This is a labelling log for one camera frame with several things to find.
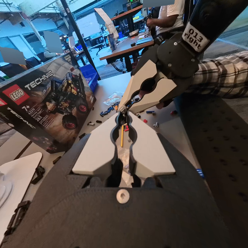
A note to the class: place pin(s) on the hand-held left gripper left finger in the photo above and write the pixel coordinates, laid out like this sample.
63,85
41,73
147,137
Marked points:
95,151

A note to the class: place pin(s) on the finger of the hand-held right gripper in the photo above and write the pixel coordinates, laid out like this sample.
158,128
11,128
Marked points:
139,75
157,95

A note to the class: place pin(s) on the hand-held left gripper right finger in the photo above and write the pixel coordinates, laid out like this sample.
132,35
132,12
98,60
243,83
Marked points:
153,153

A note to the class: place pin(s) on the black toy link part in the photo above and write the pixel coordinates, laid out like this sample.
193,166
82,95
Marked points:
17,217

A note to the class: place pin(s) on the person's right forearm plaid sleeve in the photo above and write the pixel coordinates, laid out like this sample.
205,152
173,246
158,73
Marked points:
222,75

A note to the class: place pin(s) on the white desk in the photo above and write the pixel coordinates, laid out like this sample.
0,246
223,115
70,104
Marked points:
168,133

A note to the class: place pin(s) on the brown office desk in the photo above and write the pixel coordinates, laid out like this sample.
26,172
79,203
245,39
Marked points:
124,48

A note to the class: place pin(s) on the person's right hand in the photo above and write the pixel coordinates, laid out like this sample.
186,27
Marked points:
160,106

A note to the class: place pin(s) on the blue toy pin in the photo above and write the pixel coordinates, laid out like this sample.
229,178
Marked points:
150,112

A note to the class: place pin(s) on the red and black toy pin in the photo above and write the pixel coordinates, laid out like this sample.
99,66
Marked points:
173,112

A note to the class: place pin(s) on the black and grey toy pin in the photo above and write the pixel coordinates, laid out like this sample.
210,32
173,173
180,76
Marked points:
91,123

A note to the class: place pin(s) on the yellow toy axle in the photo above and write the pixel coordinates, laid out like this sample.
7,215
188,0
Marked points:
122,135

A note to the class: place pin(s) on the crumpled clear plastic bag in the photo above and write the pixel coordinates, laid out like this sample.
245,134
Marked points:
113,97

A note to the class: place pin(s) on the scatter of small toy parts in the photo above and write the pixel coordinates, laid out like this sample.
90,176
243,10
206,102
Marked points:
114,107

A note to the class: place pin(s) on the blue toy connector assembly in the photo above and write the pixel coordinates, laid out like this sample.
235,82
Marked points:
107,111

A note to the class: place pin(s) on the dark carton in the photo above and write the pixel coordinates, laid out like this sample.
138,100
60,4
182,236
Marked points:
112,42

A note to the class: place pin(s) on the blue plastic bin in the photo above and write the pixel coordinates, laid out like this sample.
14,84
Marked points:
90,75

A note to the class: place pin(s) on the blue toy brick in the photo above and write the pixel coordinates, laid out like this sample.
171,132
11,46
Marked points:
200,173

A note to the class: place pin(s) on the cardboard sign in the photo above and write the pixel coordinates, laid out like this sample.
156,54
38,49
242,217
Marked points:
105,19

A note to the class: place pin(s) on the black toy truck set box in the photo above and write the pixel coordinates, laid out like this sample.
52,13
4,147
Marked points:
50,96

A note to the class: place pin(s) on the whiteboard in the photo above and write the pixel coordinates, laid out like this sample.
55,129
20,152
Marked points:
88,25

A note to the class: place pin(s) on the black pillar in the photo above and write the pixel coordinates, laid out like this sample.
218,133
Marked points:
77,34

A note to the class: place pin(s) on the black toy frame part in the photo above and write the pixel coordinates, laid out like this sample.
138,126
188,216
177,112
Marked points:
38,174

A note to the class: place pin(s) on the white flat base plate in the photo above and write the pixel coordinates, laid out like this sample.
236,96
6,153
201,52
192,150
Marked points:
21,174

